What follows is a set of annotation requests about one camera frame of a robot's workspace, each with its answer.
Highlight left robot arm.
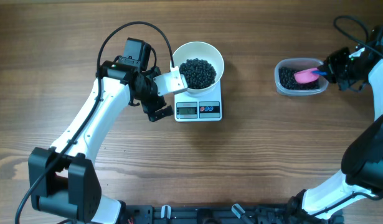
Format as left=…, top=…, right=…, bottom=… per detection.
left=27, top=39, right=187, bottom=223

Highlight black beans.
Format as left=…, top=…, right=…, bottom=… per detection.
left=179, top=58, right=319, bottom=90

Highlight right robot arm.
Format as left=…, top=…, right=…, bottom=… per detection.
left=281, top=25, right=383, bottom=223

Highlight white plastic bowl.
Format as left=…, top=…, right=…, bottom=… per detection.
left=173, top=42, right=224, bottom=94

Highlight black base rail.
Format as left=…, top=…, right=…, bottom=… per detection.
left=118, top=204, right=344, bottom=224

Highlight clear plastic container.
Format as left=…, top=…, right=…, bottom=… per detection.
left=274, top=58, right=329, bottom=96

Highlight left black cable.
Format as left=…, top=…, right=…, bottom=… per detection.
left=14, top=21, right=175, bottom=224

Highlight white digital kitchen scale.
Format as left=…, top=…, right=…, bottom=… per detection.
left=174, top=82, right=222, bottom=122

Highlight pink scoop with blue handle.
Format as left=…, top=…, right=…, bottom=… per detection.
left=294, top=68, right=327, bottom=84

